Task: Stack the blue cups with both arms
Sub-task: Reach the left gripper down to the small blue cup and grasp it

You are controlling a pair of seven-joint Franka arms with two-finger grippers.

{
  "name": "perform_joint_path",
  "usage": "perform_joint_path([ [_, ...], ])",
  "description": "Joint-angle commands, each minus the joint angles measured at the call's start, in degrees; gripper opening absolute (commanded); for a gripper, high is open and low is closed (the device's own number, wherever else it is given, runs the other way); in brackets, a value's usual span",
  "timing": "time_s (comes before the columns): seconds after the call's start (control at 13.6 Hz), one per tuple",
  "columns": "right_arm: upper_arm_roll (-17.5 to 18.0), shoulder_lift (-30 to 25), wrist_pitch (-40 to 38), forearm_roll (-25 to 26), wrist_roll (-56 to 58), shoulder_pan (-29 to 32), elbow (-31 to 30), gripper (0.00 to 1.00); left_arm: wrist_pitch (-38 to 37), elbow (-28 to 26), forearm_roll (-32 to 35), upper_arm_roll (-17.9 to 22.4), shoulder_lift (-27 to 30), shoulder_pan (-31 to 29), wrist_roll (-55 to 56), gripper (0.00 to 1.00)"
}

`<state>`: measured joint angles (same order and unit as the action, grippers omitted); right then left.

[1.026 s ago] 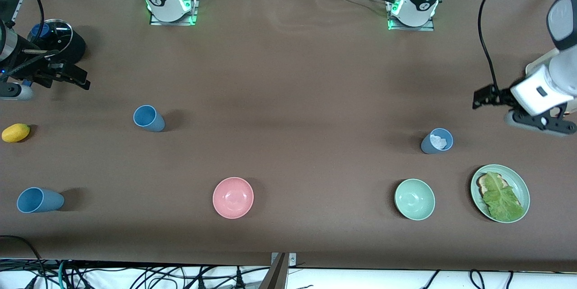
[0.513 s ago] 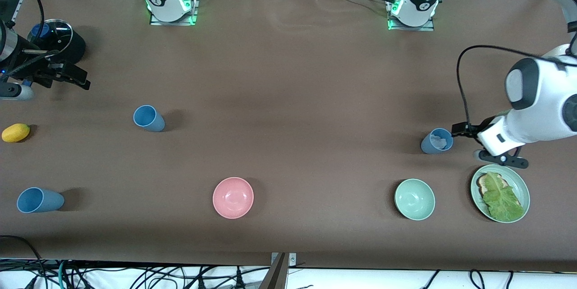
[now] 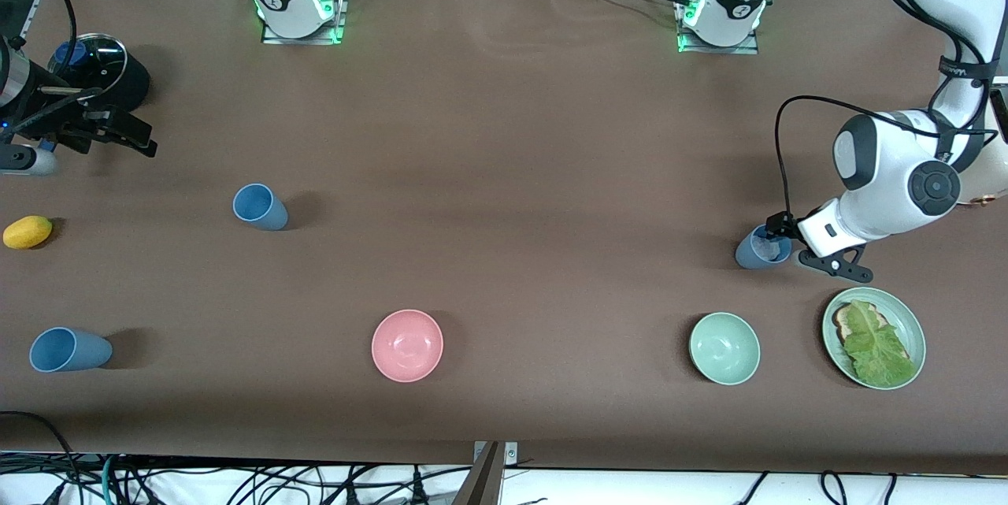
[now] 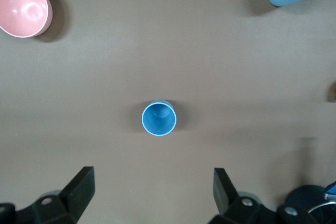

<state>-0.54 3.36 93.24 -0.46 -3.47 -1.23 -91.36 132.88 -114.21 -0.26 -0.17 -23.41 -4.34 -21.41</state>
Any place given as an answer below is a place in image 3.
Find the blue cup with white filling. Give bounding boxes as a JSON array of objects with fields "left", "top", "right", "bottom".
[{"left": 735, "top": 224, "right": 793, "bottom": 270}]

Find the glass lid with blue knob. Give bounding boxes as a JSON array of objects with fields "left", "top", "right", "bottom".
[{"left": 49, "top": 33, "right": 128, "bottom": 100}]

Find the toast bread slice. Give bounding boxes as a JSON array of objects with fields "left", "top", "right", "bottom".
[{"left": 835, "top": 303, "right": 910, "bottom": 360}]

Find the yellow lemon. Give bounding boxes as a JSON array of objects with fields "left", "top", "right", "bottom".
[{"left": 2, "top": 215, "right": 54, "bottom": 250}]

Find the mint green ribbed plate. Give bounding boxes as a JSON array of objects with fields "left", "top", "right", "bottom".
[{"left": 821, "top": 287, "right": 927, "bottom": 391}]

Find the green lettuce leaf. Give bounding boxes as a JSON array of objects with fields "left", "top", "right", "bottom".
[{"left": 843, "top": 300, "right": 918, "bottom": 386}]

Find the mint green bowl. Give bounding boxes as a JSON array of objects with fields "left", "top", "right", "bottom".
[{"left": 689, "top": 312, "right": 762, "bottom": 386}]

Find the pink bowl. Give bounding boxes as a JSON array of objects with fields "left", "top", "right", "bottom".
[{"left": 371, "top": 309, "right": 444, "bottom": 384}]

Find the grey metal bar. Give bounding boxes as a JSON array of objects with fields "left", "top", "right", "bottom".
[{"left": 453, "top": 442, "right": 505, "bottom": 505}]

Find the black pot with blue handle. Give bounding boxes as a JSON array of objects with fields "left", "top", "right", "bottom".
[{"left": 47, "top": 32, "right": 152, "bottom": 116}]

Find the black left camera cable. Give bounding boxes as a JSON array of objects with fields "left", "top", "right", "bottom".
[{"left": 774, "top": 0, "right": 1002, "bottom": 222}]

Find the black camera cable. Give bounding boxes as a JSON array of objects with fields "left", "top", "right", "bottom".
[
  {"left": 4, "top": 0, "right": 80, "bottom": 132},
  {"left": 774, "top": 0, "right": 1002, "bottom": 222}
]

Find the aluminium frame rail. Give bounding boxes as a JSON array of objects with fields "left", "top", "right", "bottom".
[{"left": 17, "top": 0, "right": 44, "bottom": 45}]

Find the black right camera cable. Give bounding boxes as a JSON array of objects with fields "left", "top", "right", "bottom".
[{"left": 4, "top": 0, "right": 80, "bottom": 132}]

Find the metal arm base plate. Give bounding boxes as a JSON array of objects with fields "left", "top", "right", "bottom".
[
  {"left": 260, "top": 0, "right": 349, "bottom": 46},
  {"left": 676, "top": 0, "right": 761, "bottom": 55}
]

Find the metal mounting bracket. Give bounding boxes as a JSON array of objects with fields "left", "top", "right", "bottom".
[{"left": 472, "top": 440, "right": 519, "bottom": 466}]

